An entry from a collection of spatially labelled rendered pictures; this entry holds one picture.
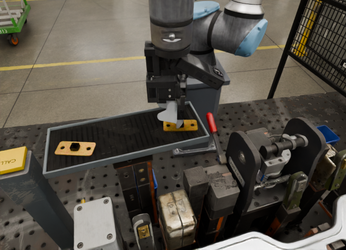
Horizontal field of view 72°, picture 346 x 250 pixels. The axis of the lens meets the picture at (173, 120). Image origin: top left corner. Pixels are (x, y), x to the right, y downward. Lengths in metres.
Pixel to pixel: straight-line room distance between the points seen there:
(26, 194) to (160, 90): 0.41
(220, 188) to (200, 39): 0.46
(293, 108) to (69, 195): 1.23
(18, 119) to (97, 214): 2.28
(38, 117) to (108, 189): 1.74
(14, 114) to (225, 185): 2.47
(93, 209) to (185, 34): 0.39
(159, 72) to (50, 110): 2.29
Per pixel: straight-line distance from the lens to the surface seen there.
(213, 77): 0.49
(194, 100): 0.91
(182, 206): 0.56
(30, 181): 0.64
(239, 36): 0.75
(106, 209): 0.54
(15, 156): 0.63
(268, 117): 1.40
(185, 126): 0.59
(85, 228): 0.53
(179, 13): 0.41
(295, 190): 0.66
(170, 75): 0.48
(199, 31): 0.80
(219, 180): 0.60
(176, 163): 1.09
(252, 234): 0.64
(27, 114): 2.77
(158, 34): 0.43
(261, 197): 0.74
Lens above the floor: 1.58
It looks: 43 degrees down
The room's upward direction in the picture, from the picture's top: straight up
